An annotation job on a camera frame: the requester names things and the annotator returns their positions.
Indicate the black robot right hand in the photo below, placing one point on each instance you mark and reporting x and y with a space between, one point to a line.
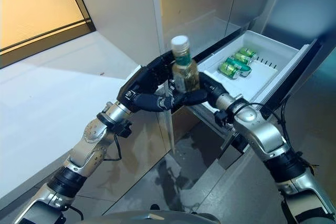
212 90

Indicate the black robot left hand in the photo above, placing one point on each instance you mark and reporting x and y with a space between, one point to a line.
141 85

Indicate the yellow tea bottle white cap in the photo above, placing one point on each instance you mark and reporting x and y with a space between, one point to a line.
185 69

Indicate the fridge drawer white inside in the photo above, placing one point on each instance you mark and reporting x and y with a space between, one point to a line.
267 77

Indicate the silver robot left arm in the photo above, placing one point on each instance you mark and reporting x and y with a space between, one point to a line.
89 145

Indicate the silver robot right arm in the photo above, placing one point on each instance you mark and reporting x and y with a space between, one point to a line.
262 134

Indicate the stainless steel fridge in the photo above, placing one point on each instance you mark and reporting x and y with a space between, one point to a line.
197 3

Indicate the white counter cabinet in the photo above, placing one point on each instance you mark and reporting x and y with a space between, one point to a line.
147 140

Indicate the tall white cabinet panel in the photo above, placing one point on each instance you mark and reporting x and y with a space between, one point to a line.
120 11

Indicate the stainless steel side panel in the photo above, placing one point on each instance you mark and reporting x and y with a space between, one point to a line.
302 3

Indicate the black framed orange window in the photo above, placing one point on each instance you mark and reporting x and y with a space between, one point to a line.
39 6

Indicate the grey robot torso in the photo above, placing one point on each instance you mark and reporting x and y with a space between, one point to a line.
152 218

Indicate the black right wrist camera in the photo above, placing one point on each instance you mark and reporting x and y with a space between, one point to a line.
221 119

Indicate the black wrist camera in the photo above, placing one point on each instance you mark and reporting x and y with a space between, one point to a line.
123 128
221 119

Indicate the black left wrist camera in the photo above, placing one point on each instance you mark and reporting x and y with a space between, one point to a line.
123 128

